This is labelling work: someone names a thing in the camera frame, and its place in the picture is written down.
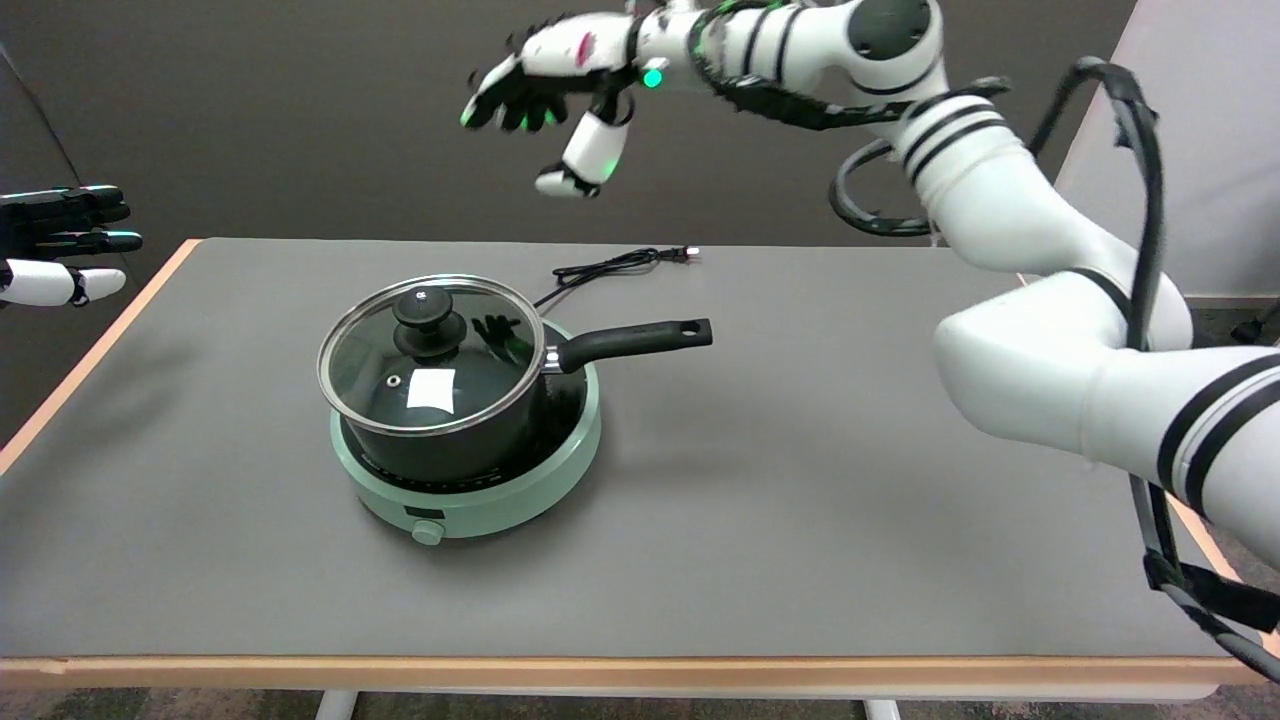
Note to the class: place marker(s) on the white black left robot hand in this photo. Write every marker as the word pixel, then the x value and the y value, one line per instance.
pixel 40 280

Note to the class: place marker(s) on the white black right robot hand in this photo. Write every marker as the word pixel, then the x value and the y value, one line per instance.
pixel 560 50

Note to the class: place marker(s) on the glass pot lid black knob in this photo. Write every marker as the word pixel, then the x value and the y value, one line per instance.
pixel 440 392

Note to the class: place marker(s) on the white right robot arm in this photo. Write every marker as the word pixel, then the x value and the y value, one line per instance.
pixel 1000 200

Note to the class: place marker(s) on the mint green induction cooker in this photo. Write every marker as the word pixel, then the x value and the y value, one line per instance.
pixel 505 508

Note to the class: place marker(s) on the white table leg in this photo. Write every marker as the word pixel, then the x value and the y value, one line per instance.
pixel 336 706
pixel 883 711

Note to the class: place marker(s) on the white partition panel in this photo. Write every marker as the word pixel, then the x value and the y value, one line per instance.
pixel 1225 150

